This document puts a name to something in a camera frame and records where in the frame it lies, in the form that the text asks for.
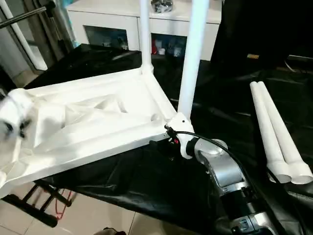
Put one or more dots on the white plastic table top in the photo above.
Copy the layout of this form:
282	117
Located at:
85	117

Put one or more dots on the grey metal pole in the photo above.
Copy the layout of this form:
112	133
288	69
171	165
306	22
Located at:
22	17

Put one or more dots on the small yellow label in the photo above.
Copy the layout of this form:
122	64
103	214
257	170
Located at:
253	56

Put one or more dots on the white plastic table leg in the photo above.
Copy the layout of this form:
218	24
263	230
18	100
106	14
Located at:
267	132
193	61
146	36
282	132

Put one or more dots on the grey flat bar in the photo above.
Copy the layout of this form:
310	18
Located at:
300	58

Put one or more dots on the clear bag of dark items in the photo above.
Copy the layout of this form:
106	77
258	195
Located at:
162	6

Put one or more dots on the red and white bottle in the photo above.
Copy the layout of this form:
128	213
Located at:
154	47

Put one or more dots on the black plastic mat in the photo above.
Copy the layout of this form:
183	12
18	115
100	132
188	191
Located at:
171	183

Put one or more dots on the white round pipe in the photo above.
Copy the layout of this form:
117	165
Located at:
24	36

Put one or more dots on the white sideboard cabinet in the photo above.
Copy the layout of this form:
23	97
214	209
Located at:
110	17

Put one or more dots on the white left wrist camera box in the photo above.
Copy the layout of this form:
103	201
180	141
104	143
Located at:
14	105

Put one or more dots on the grey brown curtain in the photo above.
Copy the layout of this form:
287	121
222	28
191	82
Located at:
49	31

